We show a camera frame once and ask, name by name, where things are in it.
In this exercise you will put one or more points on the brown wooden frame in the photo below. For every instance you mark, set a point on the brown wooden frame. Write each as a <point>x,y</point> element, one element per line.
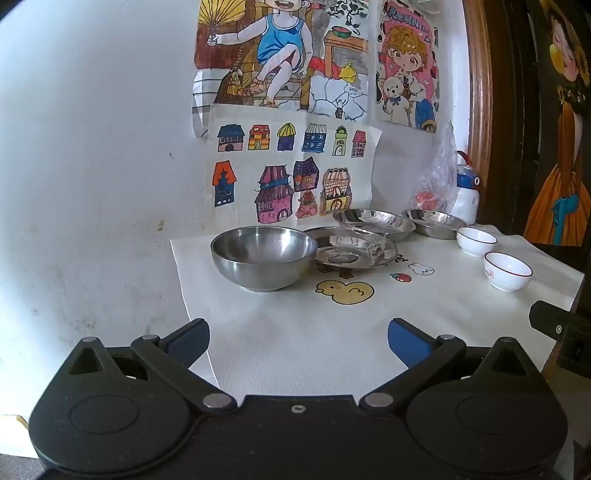
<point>478,83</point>

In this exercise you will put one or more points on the white printed table mat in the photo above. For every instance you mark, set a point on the white printed table mat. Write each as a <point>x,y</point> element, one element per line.
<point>300,323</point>

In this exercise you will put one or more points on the houses drawing on paper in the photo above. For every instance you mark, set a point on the houses drawing on paper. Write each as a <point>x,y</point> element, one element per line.
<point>249,166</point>

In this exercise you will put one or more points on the steel plate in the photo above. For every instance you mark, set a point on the steel plate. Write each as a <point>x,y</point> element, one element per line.
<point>434,224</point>
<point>355,254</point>
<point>374,224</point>

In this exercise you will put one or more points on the small white red-rimmed bowl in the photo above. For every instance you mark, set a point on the small white red-rimmed bowl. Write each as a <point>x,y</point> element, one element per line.
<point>475,242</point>
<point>508,272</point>

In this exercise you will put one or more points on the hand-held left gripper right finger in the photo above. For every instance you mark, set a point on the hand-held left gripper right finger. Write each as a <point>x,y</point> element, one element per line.
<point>406,344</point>

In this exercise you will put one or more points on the child with fan drawing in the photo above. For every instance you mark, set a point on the child with fan drawing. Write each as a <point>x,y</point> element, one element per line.
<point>277,46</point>

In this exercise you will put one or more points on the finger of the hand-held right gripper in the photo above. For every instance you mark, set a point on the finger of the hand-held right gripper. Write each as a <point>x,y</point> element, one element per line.
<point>549,321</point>

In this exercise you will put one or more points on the painting of orange dress figure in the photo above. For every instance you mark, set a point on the painting of orange dress figure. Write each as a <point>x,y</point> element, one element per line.
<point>558,184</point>

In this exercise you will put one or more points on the red item in bag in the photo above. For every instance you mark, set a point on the red item in bag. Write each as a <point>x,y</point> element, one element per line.
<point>425,201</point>

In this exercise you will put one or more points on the deep steel bowl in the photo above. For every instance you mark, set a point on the deep steel bowl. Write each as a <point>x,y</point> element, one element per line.
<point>263,258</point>

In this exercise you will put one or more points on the clear plastic bag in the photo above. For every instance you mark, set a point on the clear plastic bag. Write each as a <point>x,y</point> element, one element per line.
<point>441,170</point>

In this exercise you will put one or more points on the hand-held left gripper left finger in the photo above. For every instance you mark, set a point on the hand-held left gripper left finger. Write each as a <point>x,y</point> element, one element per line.
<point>191,344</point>

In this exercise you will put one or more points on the white and blue bottle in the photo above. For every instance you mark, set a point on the white and blue bottle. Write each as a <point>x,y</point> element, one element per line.
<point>466,198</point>

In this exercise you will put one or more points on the cartoon girl with bear poster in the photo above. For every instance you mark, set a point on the cartoon girl with bear poster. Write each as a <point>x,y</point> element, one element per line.
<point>406,69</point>

